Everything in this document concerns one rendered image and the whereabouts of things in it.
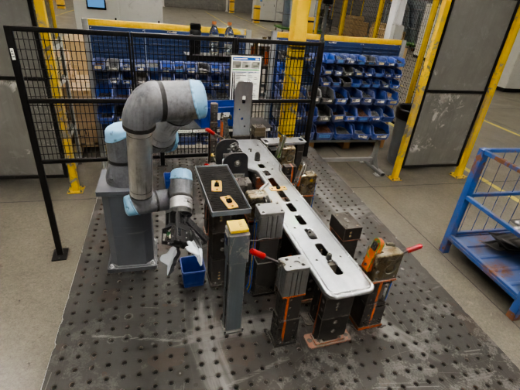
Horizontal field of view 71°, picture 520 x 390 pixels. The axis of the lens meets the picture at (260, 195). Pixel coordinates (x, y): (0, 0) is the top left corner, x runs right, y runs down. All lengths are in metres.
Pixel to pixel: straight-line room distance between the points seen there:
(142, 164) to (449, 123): 4.03
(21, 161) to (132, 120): 2.89
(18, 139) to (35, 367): 2.10
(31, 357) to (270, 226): 1.59
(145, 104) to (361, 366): 1.13
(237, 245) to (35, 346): 1.61
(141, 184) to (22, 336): 1.55
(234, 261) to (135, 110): 0.55
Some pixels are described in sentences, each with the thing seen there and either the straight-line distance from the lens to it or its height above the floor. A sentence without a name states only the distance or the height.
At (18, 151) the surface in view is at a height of 0.41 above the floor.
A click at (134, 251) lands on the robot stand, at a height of 0.80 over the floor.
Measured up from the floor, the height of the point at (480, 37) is 1.60.
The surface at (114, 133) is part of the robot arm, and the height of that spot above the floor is 1.32.
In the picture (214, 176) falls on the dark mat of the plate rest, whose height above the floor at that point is 1.16.
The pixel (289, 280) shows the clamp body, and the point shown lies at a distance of 1.20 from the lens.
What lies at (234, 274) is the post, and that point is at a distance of 1.25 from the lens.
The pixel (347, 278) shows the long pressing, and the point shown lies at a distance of 1.28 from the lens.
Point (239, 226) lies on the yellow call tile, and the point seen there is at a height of 1.16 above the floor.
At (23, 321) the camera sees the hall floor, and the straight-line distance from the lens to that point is 2.67.
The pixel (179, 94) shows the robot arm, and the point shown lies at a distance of 1.09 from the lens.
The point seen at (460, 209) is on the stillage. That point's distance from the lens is 3.31.
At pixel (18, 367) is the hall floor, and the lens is 2.45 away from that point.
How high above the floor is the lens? 1.81
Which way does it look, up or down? 29 degrees down
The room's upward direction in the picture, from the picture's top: 5 degrees clockwise
